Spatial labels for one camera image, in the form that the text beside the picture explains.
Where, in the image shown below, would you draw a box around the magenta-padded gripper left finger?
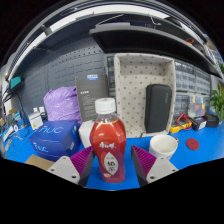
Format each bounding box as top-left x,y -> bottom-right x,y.
47,144 -> 97,188

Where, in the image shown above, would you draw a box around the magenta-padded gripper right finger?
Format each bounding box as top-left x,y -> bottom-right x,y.
130,144 -> 180,188

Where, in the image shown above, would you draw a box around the red drink bottle white cap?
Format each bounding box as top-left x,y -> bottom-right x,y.
89,97 -> 128,184

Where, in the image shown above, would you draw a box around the brown cardboard box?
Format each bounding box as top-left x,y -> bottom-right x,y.
24,153 -> 56,171

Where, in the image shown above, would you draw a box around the blue cardboard box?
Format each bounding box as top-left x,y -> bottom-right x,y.
28,119 -> 82,162

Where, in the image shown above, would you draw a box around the flat round red coaster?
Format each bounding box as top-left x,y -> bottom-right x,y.
185,137 -> 201,151

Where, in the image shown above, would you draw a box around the yellow multimeter red leads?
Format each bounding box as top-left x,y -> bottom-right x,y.
169,112 -> 193,135

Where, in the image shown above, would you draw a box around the small white carton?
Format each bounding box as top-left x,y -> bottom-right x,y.
27,111 -> 44,131

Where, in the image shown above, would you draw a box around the black zip case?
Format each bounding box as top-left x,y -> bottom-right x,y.
144,83 -> 173,134

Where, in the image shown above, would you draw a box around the small black box white label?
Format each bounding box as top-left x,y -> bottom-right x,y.
190,116 -> 208,132

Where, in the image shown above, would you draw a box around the purple plastic bag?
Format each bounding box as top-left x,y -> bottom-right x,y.
43,86 -> 83,125

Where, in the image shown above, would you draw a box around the flat black box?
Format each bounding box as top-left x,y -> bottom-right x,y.
203,112 -> 220,128

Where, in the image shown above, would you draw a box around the dark grey flat carton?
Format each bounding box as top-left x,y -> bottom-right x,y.
74,73 -> 110,123

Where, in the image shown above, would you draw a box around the clear organiser colourful parts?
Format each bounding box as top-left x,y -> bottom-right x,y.
187,94 -> 211,118

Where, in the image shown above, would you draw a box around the beige polka-dot fabric bin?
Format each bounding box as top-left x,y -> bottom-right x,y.
113,52 -> 177,139

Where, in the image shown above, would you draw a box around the green potted plant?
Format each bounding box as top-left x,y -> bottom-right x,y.
209,83 -> 224,123

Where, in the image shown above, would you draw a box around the grey small-parts drawer cabinet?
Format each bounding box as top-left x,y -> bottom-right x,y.
104,54 -> 212,118

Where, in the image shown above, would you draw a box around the white mug gold handle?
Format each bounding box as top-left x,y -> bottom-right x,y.
148,133 -> 180,160

